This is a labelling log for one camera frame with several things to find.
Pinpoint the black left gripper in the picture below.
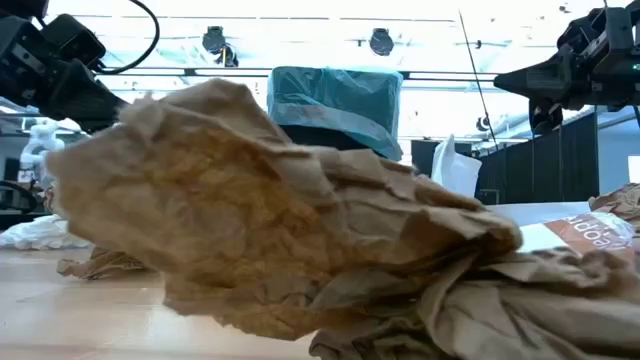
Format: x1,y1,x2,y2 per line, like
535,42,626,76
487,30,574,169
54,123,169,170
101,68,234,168
0,17,129,134

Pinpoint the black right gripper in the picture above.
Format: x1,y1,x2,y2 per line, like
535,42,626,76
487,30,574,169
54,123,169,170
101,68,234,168
493,34,640,134

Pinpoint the large white paper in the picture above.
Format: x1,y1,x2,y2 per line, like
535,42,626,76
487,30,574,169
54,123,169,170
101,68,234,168
430,133,484,199

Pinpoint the white orange-print wrapper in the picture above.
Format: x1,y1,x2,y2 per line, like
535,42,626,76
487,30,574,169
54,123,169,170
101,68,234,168
518,212,637,261

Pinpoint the big brown paper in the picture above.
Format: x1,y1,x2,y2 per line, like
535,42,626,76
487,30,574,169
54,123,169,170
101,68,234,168
45,77,640,360

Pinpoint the blue bin liner bag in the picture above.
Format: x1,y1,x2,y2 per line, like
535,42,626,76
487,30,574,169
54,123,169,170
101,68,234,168
266,65,404,162

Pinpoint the black trash bin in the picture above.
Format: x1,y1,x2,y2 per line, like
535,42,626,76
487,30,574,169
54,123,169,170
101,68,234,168
278,123,374,152

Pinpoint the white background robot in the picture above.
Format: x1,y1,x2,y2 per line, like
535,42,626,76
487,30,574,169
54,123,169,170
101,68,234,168
18,118,67,194

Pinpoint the black partition curtain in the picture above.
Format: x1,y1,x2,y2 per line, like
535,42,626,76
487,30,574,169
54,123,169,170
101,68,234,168
474,112,601,206

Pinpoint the black background bench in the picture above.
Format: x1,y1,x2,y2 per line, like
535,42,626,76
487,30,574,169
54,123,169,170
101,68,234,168
0,178,51,231

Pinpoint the black monitor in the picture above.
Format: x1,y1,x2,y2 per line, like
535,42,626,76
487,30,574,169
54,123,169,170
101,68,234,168
410,139,474,179

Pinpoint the round black ceiling fixture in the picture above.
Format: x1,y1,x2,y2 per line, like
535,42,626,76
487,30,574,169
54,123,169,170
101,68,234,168
368,27,395,57
201,25,227,55

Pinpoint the thin black hanging cable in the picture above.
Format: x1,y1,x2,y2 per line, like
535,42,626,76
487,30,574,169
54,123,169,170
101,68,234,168
458,9,501,151

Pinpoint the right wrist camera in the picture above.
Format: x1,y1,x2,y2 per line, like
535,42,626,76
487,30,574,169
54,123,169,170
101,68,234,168
579,4,640,64

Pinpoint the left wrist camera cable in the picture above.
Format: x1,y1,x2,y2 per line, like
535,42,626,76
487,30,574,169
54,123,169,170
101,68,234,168
94,0,162,76

